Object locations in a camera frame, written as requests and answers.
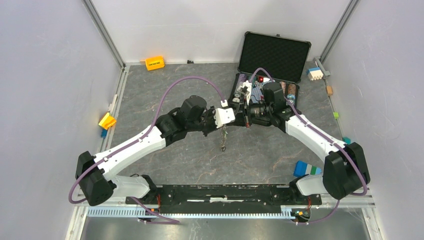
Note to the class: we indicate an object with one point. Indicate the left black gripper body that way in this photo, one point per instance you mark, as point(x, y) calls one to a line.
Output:
point(208, 123)

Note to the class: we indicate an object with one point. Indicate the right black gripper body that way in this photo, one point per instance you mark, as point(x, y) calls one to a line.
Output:
point(259, 110)

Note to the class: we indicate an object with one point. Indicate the metal keyring with tags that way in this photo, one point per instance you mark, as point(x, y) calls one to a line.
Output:
point(223, 135)

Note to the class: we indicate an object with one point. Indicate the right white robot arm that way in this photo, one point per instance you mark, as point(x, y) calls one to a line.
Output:
point(345, 170)

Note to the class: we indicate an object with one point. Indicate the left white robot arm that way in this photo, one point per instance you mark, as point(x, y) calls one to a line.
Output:
point(97, 175)

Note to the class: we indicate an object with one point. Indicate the orange chip stack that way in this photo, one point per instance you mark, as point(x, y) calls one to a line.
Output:
point(291, 92)

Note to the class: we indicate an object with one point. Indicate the black poker chip case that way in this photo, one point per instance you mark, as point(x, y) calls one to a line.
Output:
point(271, 58)

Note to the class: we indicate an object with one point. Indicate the white blue toy block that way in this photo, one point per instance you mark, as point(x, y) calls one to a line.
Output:
point(314, 73)

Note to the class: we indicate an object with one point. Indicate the blue green white block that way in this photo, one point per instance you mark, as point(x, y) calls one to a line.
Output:
point(302, 168)

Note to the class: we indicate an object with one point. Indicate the tan wooden cube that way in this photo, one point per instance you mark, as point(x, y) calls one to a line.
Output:
point(329, 90)

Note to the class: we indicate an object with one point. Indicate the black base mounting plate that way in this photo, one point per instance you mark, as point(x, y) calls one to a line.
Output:
point(226, 198)

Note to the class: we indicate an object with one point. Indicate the teal cube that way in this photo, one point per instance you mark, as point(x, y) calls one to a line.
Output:
point(347, 140)

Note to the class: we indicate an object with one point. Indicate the yellow orange toy block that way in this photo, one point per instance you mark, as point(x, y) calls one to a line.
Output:
point(107, 121)

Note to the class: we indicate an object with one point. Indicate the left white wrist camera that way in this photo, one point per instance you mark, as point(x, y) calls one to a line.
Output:
point(224, 115)

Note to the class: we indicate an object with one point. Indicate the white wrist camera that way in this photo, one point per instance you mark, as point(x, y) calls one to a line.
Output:
point(245, 89)
point(224, 115)

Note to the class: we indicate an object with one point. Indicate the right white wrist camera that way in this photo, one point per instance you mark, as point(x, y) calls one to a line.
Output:
point(245, 89)

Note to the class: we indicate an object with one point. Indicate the white cable duct rail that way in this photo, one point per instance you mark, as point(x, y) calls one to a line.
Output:
point(141, 213)

